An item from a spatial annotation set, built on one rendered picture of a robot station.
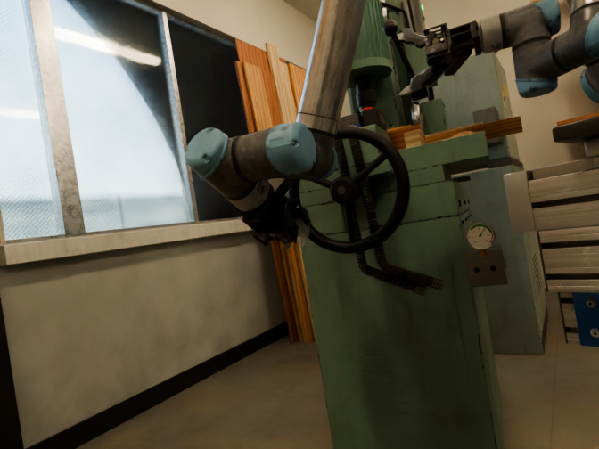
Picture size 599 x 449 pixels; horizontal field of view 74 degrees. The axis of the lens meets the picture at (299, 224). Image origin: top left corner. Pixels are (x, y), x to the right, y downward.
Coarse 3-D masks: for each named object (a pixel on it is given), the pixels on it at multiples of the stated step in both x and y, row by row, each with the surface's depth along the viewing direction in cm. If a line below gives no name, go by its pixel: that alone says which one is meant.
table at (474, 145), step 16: (432, 144) 99; (448, 144) 98; (464, 144) 96; (480, 144) 95; (384, 160) 95; (416, 160) 101; (432, 160) 100; (448, 160) 98; (464, 160) 97; (480, 160) 104; (336, 176) 101; (352, 176) 99; (368, 176) 99
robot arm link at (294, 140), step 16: (272, 128) 58; (288, 128) 57; (304, 128) 59; (240, 144) 60; (256, 144) 59; (272, 144) 57; (288, 144) 56; (304, 144) 58; (240, 160) 60; (256, 160) 59; (272, 160) 58; (288, 160) 57; (304, 160) 57; (240, 176) 62; (256, 176) 61; (272, 176) 61; (288, 176) 63; (304, 176) 67
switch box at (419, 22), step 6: (414, 0) 140; (402, 6) 142; (414, 6) 140; (420, 6) 141; (408, 12) 141; (414, 12) 140; (420, 12) 140; (408, 18) 141; (414, 18) 140; (420, 18) 140; (420, 24) 140; (420, 30) 140
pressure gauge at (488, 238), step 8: (472, 224) 91; (480, 224) 90; (488, 224) 89; (472, 232) 91; (480, 232) 90; (488, 232) 90; (472, 240) 91; (480, 240) 90; (488, 240) 90; (480, 248) 90; (480, 256) 93
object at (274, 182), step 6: (270, 180) 81; (276, 180) 80; (282, 180) 79; (288, 180) 80; (294, 180) 83; (276, 186) 77; (282, 186) 78; (288, 186) 80; (276, 192) 75; (282, 192) 77; (276, 198) 76; (282, 198) 77
